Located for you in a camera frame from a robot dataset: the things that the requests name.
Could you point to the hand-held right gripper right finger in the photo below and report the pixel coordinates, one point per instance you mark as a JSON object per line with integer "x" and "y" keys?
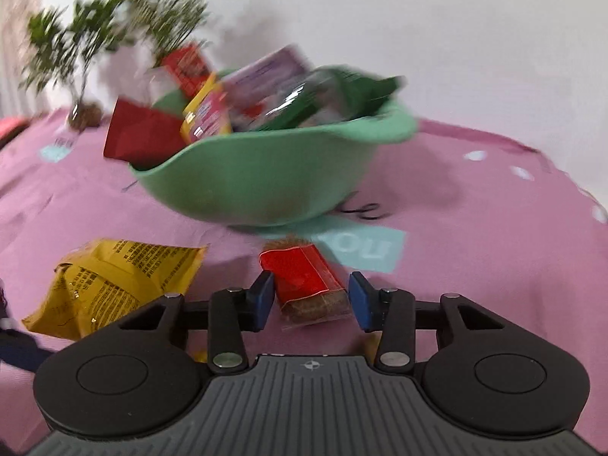
{"x": 361, "y": 301}

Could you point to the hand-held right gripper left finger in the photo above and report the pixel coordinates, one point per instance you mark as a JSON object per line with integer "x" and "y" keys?
{"x": 261, "y": 301}

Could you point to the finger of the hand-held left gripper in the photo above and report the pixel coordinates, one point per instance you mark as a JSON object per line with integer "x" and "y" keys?
{"x": 19, "y": 349}

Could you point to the small red clear-wrapped snack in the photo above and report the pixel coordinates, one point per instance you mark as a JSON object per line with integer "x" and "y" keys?
{"x": 304, "y": 270}

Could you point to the green plastic bowl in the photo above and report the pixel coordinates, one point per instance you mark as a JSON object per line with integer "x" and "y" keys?
{"x": 266, "y": 175}

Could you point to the pink printed tablecloth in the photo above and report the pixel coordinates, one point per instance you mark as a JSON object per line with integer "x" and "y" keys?
{"x": 475, "y": 247}

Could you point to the yellow orange snack packet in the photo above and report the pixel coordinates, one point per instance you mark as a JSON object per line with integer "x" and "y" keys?
{"x": 206, "y": 114}

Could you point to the dark red gold-edged packet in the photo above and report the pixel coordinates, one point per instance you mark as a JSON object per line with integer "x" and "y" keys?
{"x": 142, "y": 133}

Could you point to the coral red object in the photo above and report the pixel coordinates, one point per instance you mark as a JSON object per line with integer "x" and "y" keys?
{"x": 10, "y": 127}

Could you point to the pale purple snack packet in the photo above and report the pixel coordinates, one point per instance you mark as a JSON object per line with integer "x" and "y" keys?
{"x": 266, "y": 73}

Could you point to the green plant in glass vase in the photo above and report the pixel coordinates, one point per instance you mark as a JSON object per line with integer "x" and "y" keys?
{"x": 85, "y": 116}

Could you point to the red and white snack packet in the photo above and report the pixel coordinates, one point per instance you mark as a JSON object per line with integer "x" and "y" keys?
{"x": 187, "y": 66}

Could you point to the beige lace curtain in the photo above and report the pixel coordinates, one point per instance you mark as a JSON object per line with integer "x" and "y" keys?
{"x": 19, "y": 57}

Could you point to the green plant in white pot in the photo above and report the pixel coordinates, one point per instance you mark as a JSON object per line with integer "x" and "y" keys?
{"x": 161, "y": 4}

